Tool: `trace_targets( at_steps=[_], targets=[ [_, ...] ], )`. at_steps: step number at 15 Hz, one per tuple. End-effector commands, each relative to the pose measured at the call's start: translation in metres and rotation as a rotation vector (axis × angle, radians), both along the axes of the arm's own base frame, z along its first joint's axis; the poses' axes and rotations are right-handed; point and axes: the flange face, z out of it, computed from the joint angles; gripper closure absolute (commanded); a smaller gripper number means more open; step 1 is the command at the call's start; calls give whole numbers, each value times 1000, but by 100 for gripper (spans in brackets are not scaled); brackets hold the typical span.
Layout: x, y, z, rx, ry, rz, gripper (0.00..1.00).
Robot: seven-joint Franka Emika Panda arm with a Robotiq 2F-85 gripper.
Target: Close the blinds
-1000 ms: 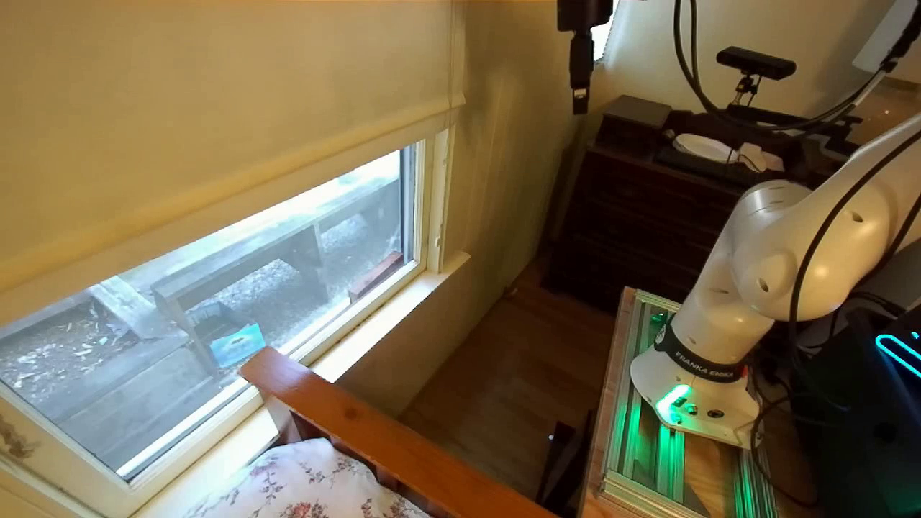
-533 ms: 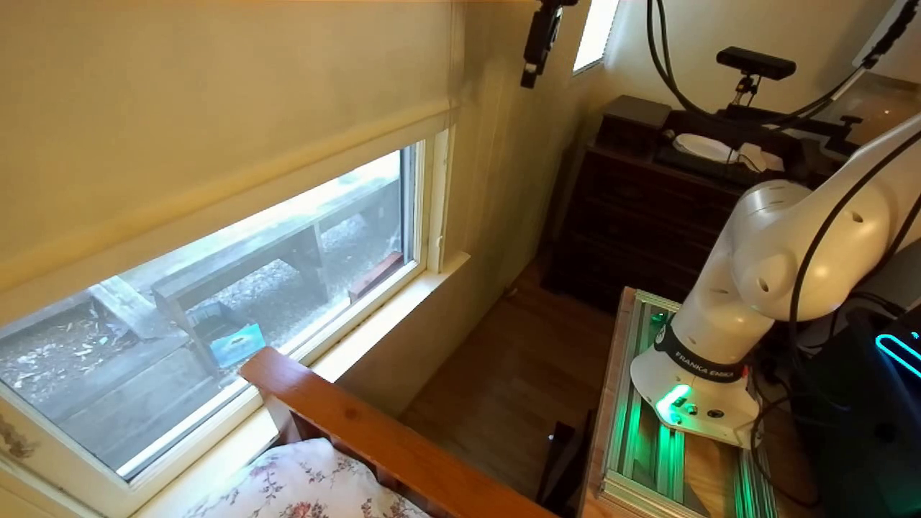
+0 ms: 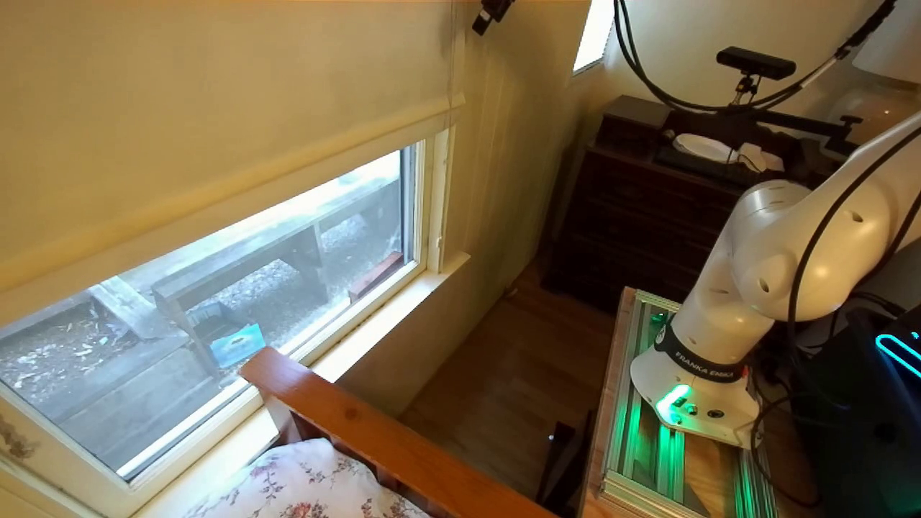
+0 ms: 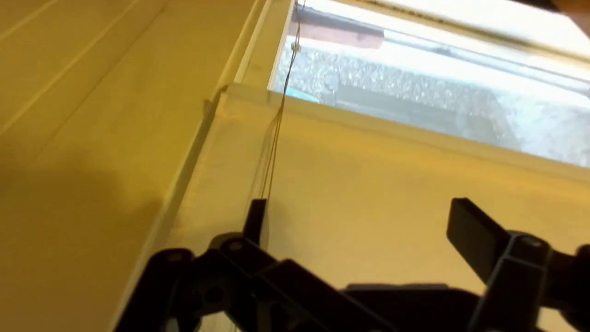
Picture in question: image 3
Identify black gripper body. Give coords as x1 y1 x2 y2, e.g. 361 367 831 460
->
468 0 517 40

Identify black camera on stand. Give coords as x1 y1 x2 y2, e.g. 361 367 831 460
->
713 44 800 109

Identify white object on dresser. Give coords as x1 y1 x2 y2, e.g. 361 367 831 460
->
666 131 787 180

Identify cream fabric roman blind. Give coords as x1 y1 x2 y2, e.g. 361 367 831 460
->
0 0 468 332

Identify small bright window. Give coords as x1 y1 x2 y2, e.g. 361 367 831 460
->
570 0 618 75

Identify teal object outdoors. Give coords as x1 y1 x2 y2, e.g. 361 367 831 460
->
206 322 268 375

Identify white framed window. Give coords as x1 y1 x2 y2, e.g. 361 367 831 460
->
0 121 474 518

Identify black object on floor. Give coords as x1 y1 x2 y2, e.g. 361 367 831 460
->
534 417 599 518

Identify black cable by robot base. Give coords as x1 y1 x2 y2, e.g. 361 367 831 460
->
744 361 820 514

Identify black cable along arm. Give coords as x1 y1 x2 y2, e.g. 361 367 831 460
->
784 126 921 325

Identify floral patterned bedding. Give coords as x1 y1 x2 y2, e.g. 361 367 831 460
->
183 434 430 518

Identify dark wooden dresser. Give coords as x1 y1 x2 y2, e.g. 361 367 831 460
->
541 93 858 316

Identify white table lamp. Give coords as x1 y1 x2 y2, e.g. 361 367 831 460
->
826 7 921 139

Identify black looping robot cable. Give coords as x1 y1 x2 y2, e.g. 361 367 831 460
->
609 0 900 116

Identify dark box on dresser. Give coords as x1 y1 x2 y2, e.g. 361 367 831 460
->
595 93 677 155

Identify black computer with neon light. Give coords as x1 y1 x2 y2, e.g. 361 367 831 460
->
790 302 921 518

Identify aluminium frame robot table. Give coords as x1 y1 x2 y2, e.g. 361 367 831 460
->
577 285 782 518

